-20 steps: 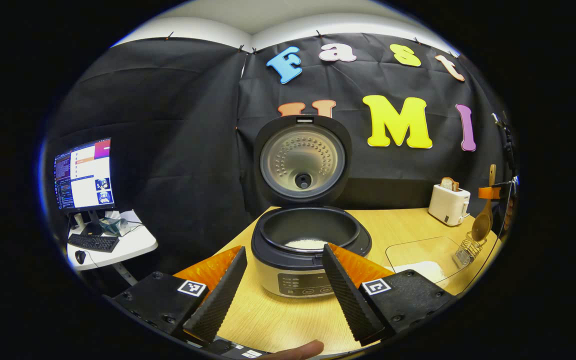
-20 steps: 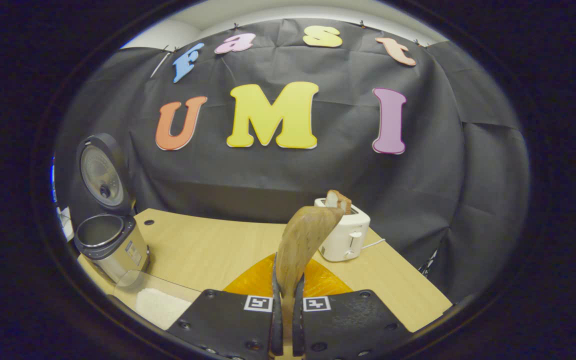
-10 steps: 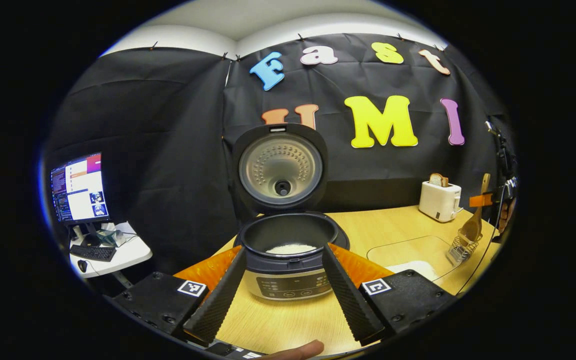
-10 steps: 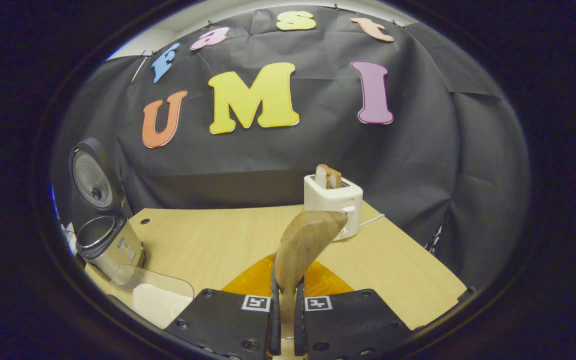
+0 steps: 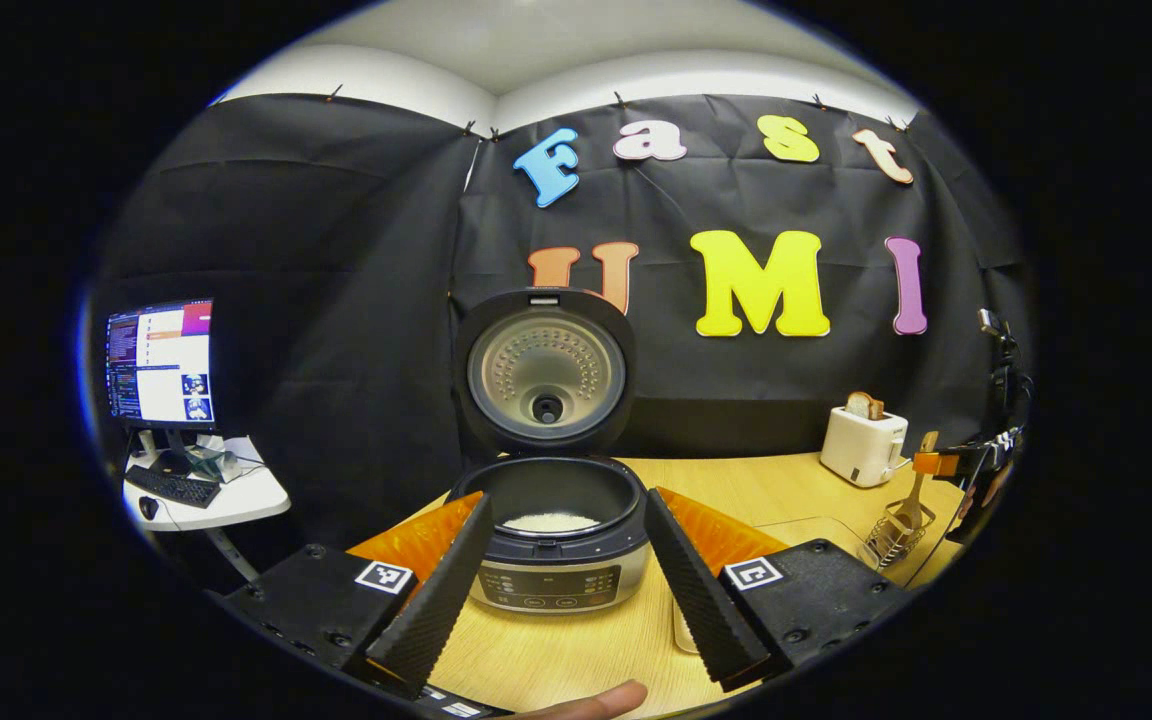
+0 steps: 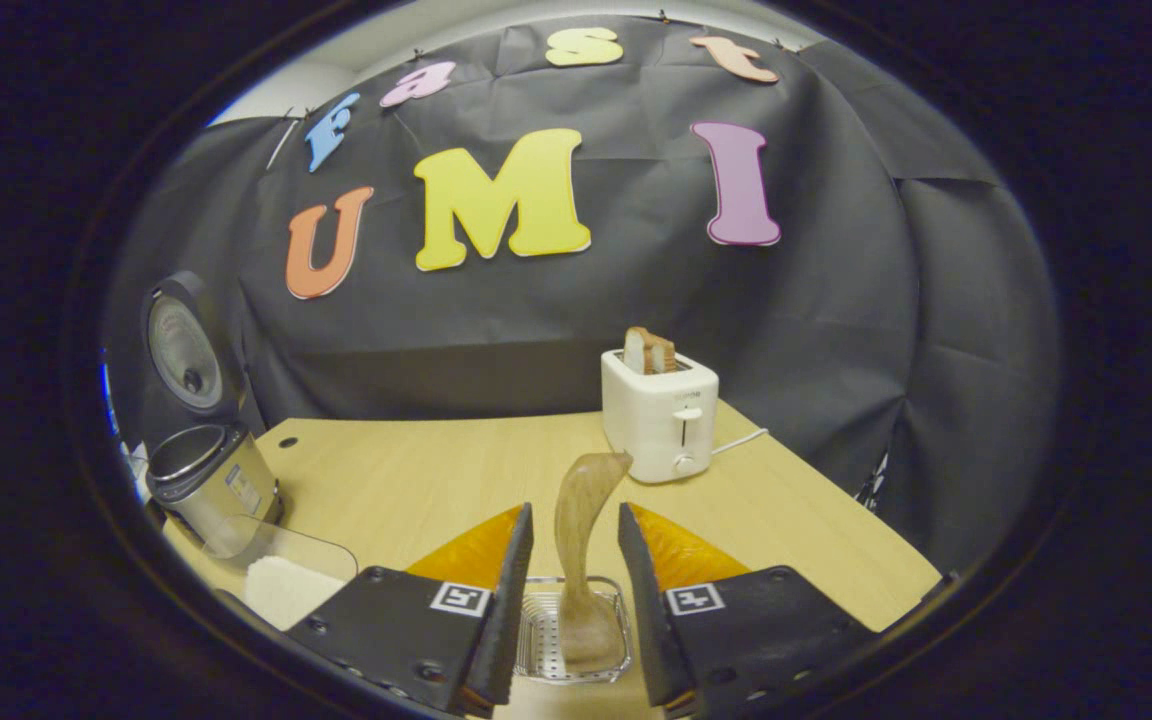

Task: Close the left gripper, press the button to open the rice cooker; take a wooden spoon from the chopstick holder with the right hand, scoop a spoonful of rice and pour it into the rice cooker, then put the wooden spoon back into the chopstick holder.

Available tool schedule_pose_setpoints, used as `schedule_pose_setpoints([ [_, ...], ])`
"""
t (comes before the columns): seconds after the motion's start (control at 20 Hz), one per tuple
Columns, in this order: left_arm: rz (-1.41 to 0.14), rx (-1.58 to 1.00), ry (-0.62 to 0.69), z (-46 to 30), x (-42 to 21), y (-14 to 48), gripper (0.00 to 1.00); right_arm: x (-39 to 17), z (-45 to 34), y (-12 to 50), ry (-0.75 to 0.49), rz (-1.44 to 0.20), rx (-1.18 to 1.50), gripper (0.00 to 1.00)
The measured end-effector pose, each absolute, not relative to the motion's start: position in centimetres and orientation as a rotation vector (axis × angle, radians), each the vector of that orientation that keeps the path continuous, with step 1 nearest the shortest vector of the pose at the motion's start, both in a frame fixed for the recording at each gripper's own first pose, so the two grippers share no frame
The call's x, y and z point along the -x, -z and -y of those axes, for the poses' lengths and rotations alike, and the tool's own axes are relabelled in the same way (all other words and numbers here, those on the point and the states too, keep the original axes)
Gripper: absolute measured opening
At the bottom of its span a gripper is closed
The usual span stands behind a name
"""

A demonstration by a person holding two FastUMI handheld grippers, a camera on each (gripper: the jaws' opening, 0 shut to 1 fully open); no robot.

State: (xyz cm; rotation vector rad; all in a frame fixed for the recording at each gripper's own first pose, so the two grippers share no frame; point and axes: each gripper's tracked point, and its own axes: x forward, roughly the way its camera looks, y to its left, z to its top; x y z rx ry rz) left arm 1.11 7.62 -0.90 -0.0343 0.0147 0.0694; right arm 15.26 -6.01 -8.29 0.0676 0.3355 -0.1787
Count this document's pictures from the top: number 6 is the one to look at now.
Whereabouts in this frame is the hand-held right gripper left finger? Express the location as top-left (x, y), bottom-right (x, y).
top-left (286, 502), bottom-right (535, 719)

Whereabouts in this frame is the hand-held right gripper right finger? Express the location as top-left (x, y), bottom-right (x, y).
top-left (618, 502), bottom-right (882, 720)

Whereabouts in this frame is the wire chopstick holder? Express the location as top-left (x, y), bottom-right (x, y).
top-left (514, 575), bottom-right (634, 686)

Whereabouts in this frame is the wooden spoon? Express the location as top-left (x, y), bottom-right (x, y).
top-left (553, 452), bottom-right (634, 673)

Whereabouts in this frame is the clear container of rice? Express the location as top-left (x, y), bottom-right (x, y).
top-left (201, 515), bottom-right (359, 633)

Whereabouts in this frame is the black and silver rice cooker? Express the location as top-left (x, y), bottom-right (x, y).
top-left (141, 270), bottom-right (285, 546)

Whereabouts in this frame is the white toaster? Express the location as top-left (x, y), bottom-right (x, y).
top-left (601, 348), bottom-right (720, 485)

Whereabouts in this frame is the brown bread slice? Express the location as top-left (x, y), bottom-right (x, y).
top-left (641, 330), bottom-right (679, 374)

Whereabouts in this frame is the white metal frame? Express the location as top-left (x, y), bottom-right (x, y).
top-left (854, 450), bottom-right (889, 513)

